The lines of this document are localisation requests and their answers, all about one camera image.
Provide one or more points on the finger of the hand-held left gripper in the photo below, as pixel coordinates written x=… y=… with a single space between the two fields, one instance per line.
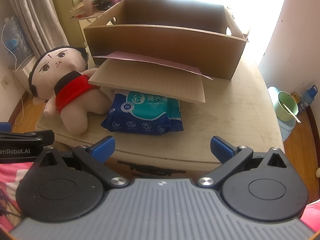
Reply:
x=5 y=127

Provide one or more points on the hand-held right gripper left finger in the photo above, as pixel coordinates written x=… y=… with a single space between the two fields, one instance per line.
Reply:
x=103 y=147

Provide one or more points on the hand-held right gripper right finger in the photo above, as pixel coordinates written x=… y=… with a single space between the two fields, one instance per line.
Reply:
x=221 y=147

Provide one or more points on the blue wet wipes pack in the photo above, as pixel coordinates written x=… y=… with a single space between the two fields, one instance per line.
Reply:
x=140 y=115

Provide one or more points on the plush doll with red top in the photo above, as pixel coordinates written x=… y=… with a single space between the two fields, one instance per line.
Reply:
x=72 y=105

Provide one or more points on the lined paper notebook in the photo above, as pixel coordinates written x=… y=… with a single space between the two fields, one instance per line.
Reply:
x=150 y=80

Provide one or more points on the brown cardboard box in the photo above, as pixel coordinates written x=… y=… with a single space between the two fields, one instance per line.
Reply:
x=162 y=45

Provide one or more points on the beige desktop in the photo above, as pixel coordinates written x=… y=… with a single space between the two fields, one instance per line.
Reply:
x=237 y=120

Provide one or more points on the green basin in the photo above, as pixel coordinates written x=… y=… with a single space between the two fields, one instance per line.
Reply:
x=283 y=110

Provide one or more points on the bluish plastic bag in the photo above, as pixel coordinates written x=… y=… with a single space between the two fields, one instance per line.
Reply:
x=15 y=40

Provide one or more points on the blue water bottle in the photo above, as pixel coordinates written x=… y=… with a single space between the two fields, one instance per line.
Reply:
x=307 y=100

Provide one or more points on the grey curtain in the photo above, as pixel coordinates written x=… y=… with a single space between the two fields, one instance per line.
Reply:
x=32 y=10

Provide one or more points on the folding side table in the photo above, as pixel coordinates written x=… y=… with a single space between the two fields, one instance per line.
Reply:
x=82 y=18

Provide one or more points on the pale pink spray bottle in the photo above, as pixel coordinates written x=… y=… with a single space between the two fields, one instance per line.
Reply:
x=88 y=5

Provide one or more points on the dark glass jar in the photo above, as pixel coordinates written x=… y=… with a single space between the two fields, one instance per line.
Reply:
x=100 y=1

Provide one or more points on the wall socket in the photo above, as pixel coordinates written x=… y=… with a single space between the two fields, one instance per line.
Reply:
x=5 y=82

